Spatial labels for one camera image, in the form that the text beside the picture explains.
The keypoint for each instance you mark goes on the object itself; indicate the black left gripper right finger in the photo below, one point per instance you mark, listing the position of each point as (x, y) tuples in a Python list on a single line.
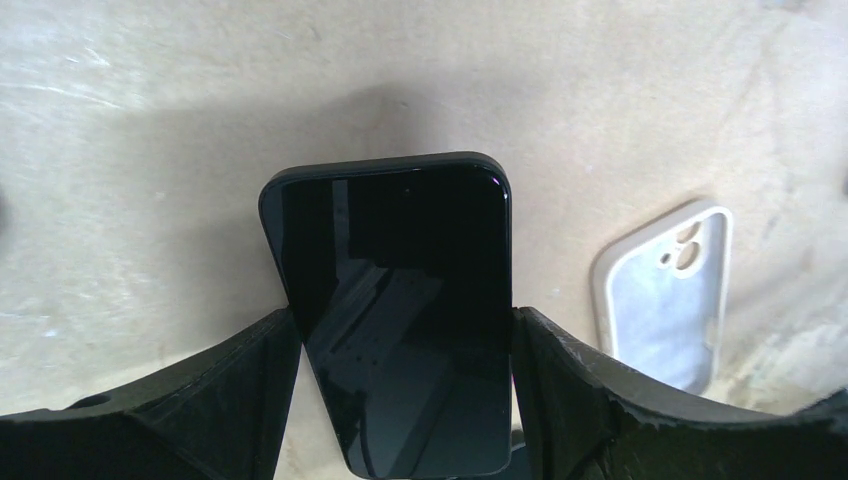
[(586, 415)]

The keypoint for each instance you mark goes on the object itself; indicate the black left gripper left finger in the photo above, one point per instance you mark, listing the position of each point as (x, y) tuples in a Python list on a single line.
[(219, 414)]

